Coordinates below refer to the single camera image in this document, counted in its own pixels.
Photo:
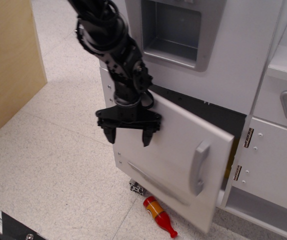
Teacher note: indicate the plywood board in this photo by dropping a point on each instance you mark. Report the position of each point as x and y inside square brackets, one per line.
[22, 72]

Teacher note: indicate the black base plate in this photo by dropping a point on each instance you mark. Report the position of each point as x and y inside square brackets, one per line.
[12, 229]

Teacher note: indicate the brass hinge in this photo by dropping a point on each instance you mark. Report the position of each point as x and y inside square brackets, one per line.
[237, 173]
[248, 137]

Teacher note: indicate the white toy kitchen cabinet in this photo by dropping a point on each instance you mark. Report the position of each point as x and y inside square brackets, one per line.
[207, 94]

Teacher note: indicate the upper brass hinge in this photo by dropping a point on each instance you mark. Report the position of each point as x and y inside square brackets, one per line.
[248, 137]

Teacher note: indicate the grey fridge door handle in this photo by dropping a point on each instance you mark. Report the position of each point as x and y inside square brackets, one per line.
[201, 152]

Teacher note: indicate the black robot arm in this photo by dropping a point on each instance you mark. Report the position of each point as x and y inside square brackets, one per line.
[103, 32]

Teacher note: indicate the red toy ketchup bottle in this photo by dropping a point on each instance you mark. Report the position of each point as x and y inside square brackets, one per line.
[159, 215]

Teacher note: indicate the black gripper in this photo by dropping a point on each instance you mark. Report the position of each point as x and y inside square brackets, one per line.
[134, 117]

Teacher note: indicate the grey ice dispenser recess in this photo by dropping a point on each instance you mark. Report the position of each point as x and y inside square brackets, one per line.
[178, 31]

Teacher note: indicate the lower brass hinge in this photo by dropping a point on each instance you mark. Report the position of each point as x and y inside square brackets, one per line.
[237, 173]

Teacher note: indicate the white low fridge door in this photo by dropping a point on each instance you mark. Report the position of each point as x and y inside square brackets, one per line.
[163, 167]

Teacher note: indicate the yellow toy bottle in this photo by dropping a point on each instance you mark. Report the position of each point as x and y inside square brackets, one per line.
[231, 158]

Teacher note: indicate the aluminium extrusion foot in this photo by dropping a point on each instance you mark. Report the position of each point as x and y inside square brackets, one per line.
[136, 187]

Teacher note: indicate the white oven side cabinet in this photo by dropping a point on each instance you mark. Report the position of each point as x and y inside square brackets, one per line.
[268, 140]

